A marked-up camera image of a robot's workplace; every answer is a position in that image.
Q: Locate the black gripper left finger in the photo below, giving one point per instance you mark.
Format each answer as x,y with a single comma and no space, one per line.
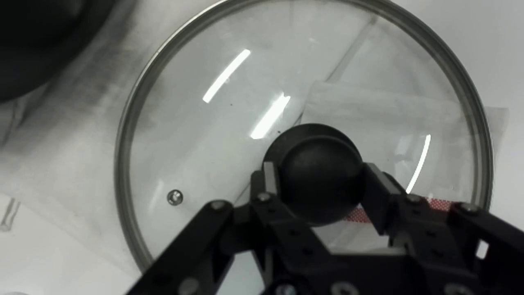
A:
202,245

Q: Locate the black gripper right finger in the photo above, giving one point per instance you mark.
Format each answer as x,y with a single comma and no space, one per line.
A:
436,234

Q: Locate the glass lid with black knob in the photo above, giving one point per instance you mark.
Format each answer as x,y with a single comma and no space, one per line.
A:
320,173

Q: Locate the thin white towel red stripe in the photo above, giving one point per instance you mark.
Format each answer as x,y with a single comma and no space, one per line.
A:
382,119

